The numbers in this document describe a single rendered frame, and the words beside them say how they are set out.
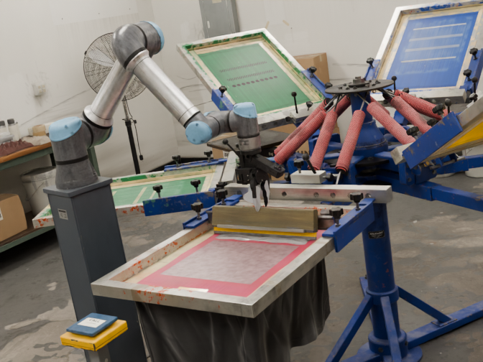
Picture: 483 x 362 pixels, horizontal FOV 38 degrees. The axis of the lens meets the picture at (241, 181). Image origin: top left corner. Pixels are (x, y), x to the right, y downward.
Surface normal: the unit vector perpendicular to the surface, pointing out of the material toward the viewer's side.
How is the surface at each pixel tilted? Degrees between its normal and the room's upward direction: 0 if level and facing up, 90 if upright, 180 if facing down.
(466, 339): 0
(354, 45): 90
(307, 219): 75
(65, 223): 90
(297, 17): 90
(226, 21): 90
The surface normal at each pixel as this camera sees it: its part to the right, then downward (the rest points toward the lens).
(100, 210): 0.69, 0.07
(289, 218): -0.56, 0.03
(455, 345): -0.15, -0.96
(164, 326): -0.71, 0.37
